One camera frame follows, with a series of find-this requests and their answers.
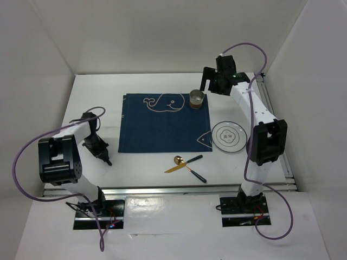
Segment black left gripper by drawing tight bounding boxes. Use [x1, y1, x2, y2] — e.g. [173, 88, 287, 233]
[81, 134, 108, 160]

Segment clear glass cup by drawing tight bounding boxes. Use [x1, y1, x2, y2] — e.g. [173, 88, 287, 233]
[189, 89, 204, 109]

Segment blue cloth with gold script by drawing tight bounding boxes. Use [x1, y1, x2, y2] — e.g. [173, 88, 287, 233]
[118, 93, 213, 153]

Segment white plate black rings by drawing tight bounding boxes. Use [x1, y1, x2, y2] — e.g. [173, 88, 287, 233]
[210, 121, 248, 154]

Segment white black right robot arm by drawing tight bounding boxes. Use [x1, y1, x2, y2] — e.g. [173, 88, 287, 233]
[200, 67, 288, 213]

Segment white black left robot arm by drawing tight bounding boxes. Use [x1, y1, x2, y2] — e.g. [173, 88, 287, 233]
[38, 111, 112, 216]

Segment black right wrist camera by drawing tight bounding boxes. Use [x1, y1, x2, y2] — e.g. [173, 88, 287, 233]
[216, 55, 236, 75]

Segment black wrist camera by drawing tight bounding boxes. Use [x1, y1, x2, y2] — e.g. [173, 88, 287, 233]
[80, 112, 99, 129]
[216, 55, 236, 75]

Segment aluminium front rail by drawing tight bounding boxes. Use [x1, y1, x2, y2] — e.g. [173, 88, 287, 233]
[43, 182, 298, 197]

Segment aluminium rail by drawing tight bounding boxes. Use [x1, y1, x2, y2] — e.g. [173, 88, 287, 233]
[43, 182, 298, 197]
[256, 74, 295, 181]

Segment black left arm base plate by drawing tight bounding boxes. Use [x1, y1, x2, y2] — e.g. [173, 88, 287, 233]
[73, 198, 125, 219]

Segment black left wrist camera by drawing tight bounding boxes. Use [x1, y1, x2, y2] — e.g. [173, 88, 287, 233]
[80, 112, 99, 129]

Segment gold spoon green handle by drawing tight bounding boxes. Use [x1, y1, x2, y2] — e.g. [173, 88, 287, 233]
[174, 156, 207, 184]

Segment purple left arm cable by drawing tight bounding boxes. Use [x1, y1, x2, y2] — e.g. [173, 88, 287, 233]
[12, 106, 106, 252]

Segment gold knife green handle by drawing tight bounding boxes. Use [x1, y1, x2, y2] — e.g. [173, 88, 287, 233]
[165, 155, 203, 173]

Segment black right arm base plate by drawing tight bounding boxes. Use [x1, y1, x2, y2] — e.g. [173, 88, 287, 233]
[215, 196, 269, 215]

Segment aluminium right side rail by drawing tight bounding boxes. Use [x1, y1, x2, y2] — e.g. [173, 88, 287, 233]
[256, 74, 295, 181]

